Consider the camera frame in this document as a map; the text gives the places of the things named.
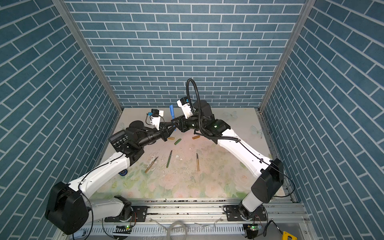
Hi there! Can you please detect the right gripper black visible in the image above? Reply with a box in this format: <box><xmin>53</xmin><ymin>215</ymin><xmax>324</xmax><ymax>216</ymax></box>
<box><xmin>171</xmin><ymin>113</ymin><xmax>206</xmax><ymax>133</ymax></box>

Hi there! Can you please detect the tan pen left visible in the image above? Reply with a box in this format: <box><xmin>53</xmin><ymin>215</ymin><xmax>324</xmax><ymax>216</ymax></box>
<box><xmin>145</xmin><ymin>157</ymin><xmax>159</xmax><ymax>174</ymax></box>

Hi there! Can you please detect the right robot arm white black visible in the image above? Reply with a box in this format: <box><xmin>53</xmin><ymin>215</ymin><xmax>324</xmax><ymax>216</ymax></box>
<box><xmin>172</xmin><ymin>97</ymin><xmax>285</xmax><ymax>216</ymax></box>

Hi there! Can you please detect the tan pen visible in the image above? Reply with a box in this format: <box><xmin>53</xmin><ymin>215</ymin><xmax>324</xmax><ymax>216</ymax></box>
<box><xmin>196</xmin><ymin>153</ymin><xmax>200</xmax><ymax>172</ymax></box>
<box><xmin>145</xmin><ymin>157</ymin><xmax>159</xmax><ymax>174</ymax></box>

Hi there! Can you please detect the blue stapler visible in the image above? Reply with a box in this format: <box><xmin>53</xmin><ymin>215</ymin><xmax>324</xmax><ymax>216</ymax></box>
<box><xmin>119</xmin><ymin>169</ymin><xmax>128</xmax><ymax>176</ymax></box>

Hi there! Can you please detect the green pen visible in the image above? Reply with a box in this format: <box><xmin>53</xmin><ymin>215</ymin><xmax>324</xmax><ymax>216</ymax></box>
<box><xmin>166</xmin><ymin>150</ymin><xmax>173</xmax><ymax>168</ymax></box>

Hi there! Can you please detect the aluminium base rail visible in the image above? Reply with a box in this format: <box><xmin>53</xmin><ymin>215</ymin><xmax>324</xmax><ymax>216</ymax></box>
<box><xmin>93</xmin><ymin>199</ymin><xmax>315</xmax><ymax>240</ymax></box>

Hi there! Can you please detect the black desk calculator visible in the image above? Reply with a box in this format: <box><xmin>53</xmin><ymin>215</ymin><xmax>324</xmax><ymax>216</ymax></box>
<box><xmin>109</xmin><ymin>131</ymin><xmax>128</xmax><ymax>152</ymax></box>

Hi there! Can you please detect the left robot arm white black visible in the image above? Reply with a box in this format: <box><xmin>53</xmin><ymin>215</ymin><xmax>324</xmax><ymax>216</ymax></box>
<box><xmin>45</xmin><ymin>121</ymin><xmax>176</xmax><ymax>235</ymax></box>

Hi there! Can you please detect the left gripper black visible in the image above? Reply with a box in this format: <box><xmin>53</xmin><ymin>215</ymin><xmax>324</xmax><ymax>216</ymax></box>
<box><xmin>136</xmin><ymin>122</ymin><xmax>177</xmax><ymax>149</ymax></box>

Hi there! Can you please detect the clear looped cable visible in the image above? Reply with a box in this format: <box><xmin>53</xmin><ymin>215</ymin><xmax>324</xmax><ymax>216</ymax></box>
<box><xmin>165</xmin><ymin>220</ymin><xmax>189</xmax><ymax>240</ymax></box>

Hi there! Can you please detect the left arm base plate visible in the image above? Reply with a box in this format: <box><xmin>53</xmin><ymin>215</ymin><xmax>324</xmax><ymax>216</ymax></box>
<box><xmin>104</xmin><ymin>206</ymin><xmax>148</xmax><ymax>223</ymax></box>

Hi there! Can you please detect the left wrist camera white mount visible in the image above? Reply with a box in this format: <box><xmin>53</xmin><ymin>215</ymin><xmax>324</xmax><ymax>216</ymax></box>
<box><xmin>146</xmin><ymin>109</ymin><xmax>164</xmax><ymax>130</ymax></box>

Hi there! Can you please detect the blue pen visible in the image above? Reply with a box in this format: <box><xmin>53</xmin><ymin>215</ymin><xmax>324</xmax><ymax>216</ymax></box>
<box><xmin>169</xmin><ymin>105</ymin><xmax>175</xmax><ymax>119</ymax></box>

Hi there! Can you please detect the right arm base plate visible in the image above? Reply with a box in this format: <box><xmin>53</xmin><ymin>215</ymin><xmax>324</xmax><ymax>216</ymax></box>
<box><xmin>222</xmin><ymin>204</ymin><xmax>267</xmax><ymax>222</ymax></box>

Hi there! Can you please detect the tan pen middle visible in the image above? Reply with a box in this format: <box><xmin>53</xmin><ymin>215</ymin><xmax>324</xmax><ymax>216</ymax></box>
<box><xmin>196</xmin><ymin>153</ymin><xmax>200</xmax><ymax>172</ymax></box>

